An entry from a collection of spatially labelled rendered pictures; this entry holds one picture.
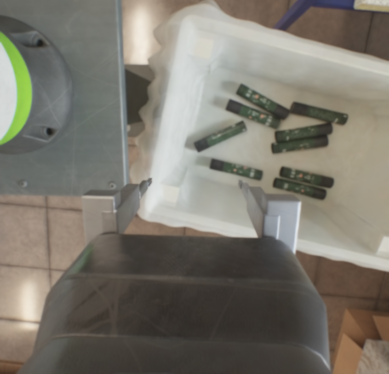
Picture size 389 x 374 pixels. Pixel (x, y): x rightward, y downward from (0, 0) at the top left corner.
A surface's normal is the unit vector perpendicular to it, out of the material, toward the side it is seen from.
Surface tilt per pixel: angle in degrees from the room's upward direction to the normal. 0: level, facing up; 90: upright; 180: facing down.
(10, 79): 90
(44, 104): 77
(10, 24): 66
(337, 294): 0
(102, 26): 0
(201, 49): 0
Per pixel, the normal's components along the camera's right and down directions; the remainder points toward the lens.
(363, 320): 0.09, -0.96
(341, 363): -0.93, 0.00
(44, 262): -0.03, 0.25
